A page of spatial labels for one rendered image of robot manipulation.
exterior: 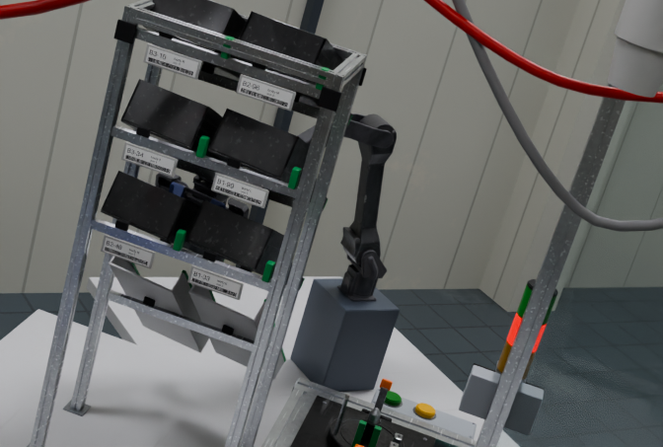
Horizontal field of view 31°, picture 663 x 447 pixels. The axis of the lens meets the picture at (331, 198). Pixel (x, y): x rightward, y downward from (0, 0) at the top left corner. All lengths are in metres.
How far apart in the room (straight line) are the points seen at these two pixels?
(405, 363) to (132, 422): 0.76
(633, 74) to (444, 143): 4.40
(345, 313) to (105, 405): 0.52
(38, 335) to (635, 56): 1.91
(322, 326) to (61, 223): 2.06
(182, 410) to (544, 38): 3.27
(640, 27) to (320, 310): 1.86
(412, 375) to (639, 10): 2.06
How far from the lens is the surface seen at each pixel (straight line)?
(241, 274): 1.87
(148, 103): 1.91
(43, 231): 4.42
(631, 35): 0.73
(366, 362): 2.56
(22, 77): 4.15
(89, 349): 2.21
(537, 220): 5.38
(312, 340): 2.55
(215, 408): 2.38
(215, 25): 1.83
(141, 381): 2.41
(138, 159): 1.86
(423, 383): 2.71
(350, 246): 2.46
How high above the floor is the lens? 2.07
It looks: 20 degrees down
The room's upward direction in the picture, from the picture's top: 16 degrees clockwise
